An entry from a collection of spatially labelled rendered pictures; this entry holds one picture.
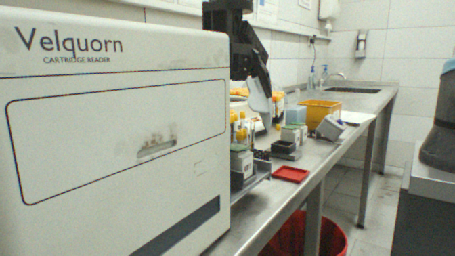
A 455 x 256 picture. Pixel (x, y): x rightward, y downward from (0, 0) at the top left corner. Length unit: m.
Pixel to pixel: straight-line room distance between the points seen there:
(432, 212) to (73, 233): 0.65
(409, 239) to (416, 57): 2.48
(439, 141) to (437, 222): 0.17
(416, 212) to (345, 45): 2.59
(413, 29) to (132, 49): 2.96
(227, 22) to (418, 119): 2.83
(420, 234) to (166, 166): 0.59
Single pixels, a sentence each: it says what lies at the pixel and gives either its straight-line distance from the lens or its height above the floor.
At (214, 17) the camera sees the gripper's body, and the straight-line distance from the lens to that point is 0.45.
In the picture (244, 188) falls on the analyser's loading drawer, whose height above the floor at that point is 0.92.
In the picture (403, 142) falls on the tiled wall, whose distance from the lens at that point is 3.22.
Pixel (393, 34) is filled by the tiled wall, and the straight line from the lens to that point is 3.14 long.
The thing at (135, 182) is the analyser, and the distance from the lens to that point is 0.30.
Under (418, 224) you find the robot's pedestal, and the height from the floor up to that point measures 0.80.
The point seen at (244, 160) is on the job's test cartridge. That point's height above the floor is 0.96.
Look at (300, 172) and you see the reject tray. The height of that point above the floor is 0.88.
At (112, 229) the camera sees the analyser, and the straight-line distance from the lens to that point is 0.30.
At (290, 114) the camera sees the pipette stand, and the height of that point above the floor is 0.96.
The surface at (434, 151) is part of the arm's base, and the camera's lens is 0.77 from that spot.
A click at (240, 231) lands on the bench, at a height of 0.87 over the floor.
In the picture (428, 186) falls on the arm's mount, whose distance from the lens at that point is 0.69.
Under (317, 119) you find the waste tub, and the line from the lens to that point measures 1.10.
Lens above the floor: 1.14
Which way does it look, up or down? 14 degrees down
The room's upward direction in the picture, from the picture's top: straight up
